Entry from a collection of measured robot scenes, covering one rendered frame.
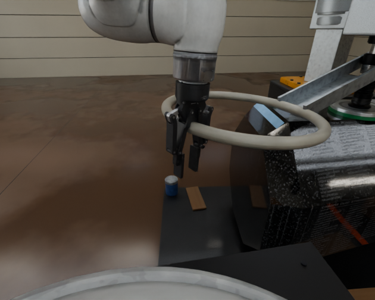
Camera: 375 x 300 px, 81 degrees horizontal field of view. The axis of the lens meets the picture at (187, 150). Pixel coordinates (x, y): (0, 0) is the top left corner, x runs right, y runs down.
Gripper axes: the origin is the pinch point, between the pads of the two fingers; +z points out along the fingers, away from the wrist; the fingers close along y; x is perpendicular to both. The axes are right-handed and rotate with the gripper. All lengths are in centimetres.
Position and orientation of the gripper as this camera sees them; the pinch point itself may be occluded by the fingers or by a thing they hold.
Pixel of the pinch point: (186, 162)
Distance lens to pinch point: 56.8
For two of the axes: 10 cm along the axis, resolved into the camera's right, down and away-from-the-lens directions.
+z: -0.7, 8.9, 4.5
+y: 7.4, -2.6, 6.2
